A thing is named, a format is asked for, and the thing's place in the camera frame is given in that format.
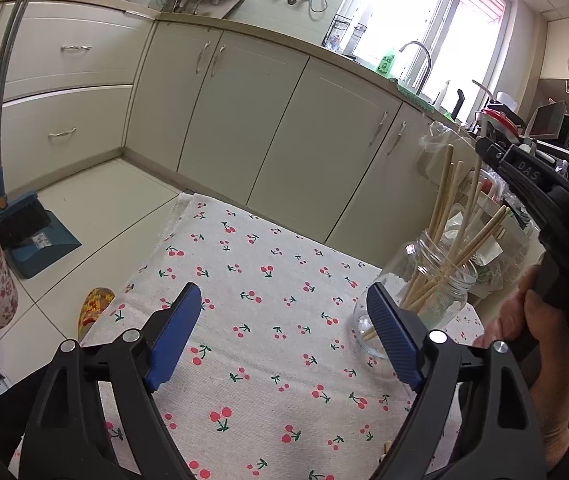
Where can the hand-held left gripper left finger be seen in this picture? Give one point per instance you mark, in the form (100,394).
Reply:
(174,340)

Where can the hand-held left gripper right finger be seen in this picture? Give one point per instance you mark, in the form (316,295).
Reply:
(394,340)

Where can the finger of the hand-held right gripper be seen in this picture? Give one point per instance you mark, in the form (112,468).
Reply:
(494,152)

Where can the bunch of wooden chopsticks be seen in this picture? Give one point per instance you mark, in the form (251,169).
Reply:
(442,200)

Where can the clear glass jar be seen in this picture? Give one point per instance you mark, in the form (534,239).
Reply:
(447,292)

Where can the person's right hand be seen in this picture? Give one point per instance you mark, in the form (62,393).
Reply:
(549,320)

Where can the red lidded pot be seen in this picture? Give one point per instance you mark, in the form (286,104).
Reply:
(499,117)

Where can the clear plastic bag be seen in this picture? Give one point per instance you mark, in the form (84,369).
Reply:
(434,145)

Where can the yellow floral slipper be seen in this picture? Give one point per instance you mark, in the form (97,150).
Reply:
(94,307)

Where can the cherry print tablecloth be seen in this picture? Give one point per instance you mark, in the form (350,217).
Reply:
(274,310)

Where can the chrome sink faucet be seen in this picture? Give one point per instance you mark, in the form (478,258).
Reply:
(417,47)

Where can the green dish soap bottle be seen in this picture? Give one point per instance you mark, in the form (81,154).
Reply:
(387,62)

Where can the kitchen window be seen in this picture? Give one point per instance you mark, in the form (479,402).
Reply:
(424,20)

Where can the blue dustpan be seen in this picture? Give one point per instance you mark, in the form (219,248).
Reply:
(44,250)

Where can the cream door cabinet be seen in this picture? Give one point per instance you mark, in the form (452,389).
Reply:
(274,125)

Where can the cream drawer cabinet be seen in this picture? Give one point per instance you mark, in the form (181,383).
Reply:
(64,80)

